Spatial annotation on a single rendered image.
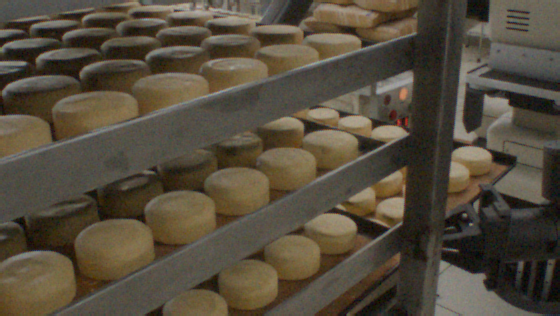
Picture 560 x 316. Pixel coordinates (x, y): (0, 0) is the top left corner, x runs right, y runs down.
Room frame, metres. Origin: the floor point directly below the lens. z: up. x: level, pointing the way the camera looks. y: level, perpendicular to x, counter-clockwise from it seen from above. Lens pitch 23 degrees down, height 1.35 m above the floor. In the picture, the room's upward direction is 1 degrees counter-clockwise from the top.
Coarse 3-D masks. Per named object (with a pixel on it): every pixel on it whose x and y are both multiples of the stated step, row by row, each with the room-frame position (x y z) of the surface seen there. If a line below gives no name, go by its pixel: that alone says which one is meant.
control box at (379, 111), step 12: (396, 84) 1.76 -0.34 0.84; (408, 84) 1.78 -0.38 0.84; (372, 96) 1.69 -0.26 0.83; (384, 96) 1.69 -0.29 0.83; (396, 96) 1.74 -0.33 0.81; (408, 96) 1.78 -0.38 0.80; (372, 108) 1.69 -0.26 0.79; (384, 108) 1.70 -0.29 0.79; (396, 108) 1.74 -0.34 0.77; (408, 108) 1.78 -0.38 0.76; (384, 120) 1.70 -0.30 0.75; (396, 120) 1.74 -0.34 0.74; (408, 120) 1.79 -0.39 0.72
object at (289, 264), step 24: (336, 216) 0.54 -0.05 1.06; (288, 240) 0.50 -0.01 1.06; (312, 240) 0.51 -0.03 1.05; (336, 240) 0.50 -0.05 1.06; (360, 240) 0.53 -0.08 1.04; (240, 264) 0.46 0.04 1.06; (264, 264) 0.46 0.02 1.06; (288, 264) 0.46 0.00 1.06; (312, 264) 0.47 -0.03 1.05; (336, 264) 0.49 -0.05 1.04; (192, 288) 0.45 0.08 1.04; (216, 288) 0.45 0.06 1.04; (240, 288) 0.42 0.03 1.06; (264, 288) 0.43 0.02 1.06; (288, 288) 0.45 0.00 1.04; (168, 312) 0.39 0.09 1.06; (192, 312) 0.39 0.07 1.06; (216, 312) 0.39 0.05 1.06; (240, 312) 0.42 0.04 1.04; (264, 312) 0.42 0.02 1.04
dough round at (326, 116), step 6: (324, 108) 0.93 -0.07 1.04; (306, 114) 0.92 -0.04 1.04; (312, 114) 0.91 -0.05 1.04; (318, 114) 0.91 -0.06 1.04; (324, 114) 0.91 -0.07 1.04; (330, 114) 0.91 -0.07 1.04; (336, 114) 0.91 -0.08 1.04; (312, 120) 0.89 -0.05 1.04; (318, 120) 0.89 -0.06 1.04; (324, 120) 0.89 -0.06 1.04; (330, 120) 0.89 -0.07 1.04; (336, 120) 0.90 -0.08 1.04; (336, 126) 0.90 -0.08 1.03
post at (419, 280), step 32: (448, 0) 0.50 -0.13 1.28; (416, 32) 0.52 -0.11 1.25; (448, 32) 0.50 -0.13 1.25; (416, 64) 0.51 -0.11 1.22; (448, 64) 0.50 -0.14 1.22; (416, 96) 0.51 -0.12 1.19; (448, 96) 0.50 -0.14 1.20; (416, 128) 0.51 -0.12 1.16; (448, 128) 0.51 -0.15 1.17; (416, 160) 0.51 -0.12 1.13; (448, 160) 0.51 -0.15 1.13; (416, 192) 0.51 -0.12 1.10; (416, 224) 0.51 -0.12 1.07; (416, 256) 0.50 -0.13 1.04; (416, 288) 0.50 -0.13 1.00
